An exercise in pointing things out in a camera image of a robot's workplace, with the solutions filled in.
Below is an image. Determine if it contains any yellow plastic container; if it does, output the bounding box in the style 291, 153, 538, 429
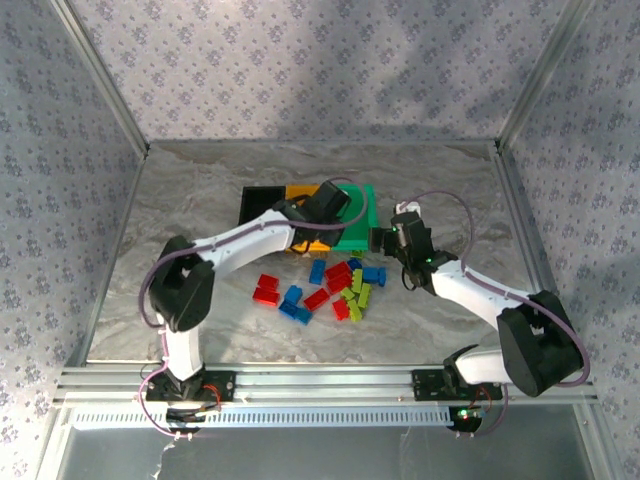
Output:
283, 184, 334, 256

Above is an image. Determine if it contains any green plastic container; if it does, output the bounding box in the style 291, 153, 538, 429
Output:
329, 183, 377, 253

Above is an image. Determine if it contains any black plastic container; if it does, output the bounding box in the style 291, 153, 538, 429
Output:
237, 185, 289, 229

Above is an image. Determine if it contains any black controller board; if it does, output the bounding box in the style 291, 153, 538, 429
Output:
447, 405, 485, 434
164, 407, 224, 426

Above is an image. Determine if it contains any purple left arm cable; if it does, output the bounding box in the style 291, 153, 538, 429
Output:
137, 177, 370, 441

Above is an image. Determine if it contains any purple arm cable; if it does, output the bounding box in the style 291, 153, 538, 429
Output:
402, 190, 591, 441
137, 177, 370, 441

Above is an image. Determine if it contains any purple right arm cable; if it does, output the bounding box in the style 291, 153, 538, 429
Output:
402, 190, 591, 441

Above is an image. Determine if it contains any aluminium side rail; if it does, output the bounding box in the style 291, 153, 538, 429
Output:
494, 144, 599, 396
69, 147, 151, 369

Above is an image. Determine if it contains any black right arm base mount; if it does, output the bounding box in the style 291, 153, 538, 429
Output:
410, 368, 504, 401

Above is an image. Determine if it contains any aluminium frame rail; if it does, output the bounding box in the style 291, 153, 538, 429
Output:
54, 364, 599, 406

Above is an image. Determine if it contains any aluminium frame post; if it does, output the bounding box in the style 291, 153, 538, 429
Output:
497, 0, 594, 151
49, 0, 150, 156

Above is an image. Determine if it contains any white slotted cable duct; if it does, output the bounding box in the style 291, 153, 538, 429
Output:
73, 405, 454, 430

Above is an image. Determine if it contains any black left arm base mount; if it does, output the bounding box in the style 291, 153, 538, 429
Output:
142, 369, 237, 404

